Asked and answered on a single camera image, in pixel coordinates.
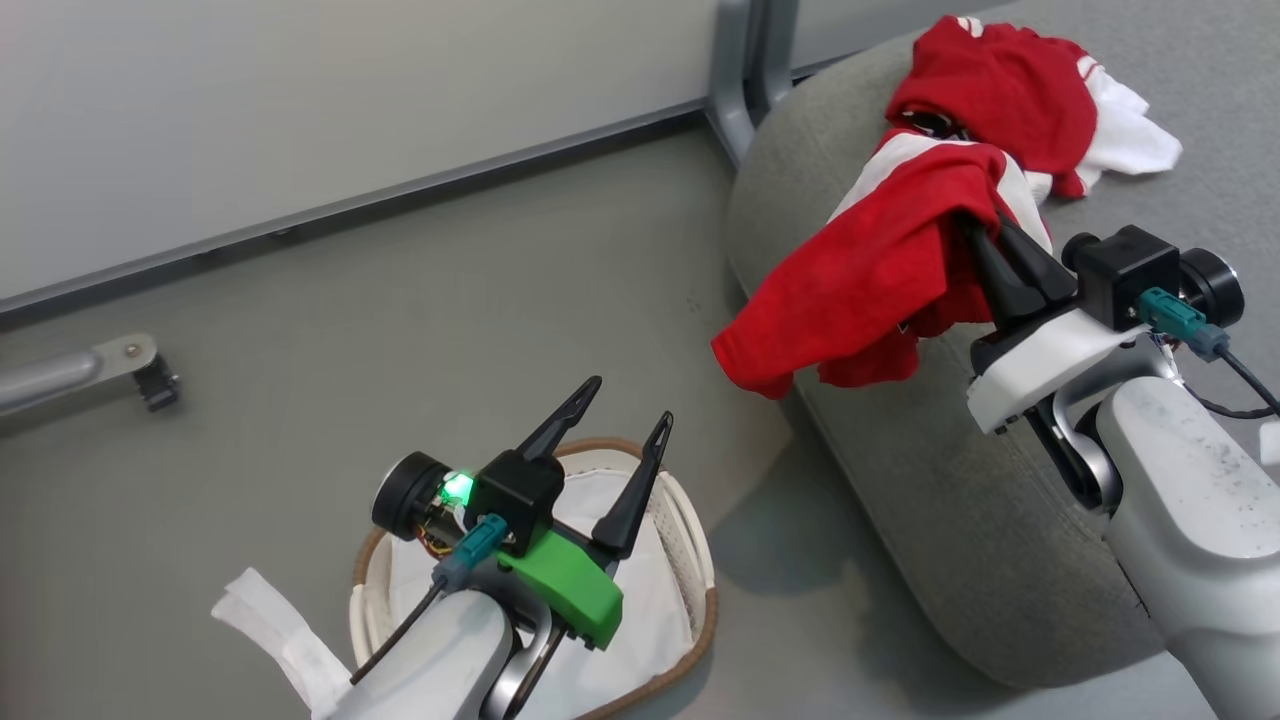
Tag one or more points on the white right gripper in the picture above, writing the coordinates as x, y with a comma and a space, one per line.
1040, 365

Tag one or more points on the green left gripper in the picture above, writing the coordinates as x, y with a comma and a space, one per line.
575, 595

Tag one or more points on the red garment with white stripe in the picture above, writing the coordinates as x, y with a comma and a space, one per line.
880, 270

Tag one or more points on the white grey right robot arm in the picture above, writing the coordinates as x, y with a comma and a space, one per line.
1200, 520

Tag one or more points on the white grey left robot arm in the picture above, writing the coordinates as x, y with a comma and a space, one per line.
440, 660

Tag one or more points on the grey fabric sofa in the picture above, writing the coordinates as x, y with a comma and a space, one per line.
950, 500

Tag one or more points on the white wicker-rimmed laundry basket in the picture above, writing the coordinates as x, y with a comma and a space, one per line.
700, 560

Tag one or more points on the black caster wheel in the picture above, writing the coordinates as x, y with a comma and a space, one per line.
158, 385

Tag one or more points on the grey partition foot bar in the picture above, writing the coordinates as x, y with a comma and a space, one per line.
60, 370

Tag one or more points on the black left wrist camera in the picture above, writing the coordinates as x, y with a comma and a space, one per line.
515, 495

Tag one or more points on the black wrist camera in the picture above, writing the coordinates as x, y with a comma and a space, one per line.
515, 495
1130, 270

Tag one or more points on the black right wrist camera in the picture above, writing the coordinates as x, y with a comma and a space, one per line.
1130, 270

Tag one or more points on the grey partition post with legs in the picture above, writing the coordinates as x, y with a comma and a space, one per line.
745, 70

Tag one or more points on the grey partition bottom rail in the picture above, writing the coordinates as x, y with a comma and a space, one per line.
350, 205

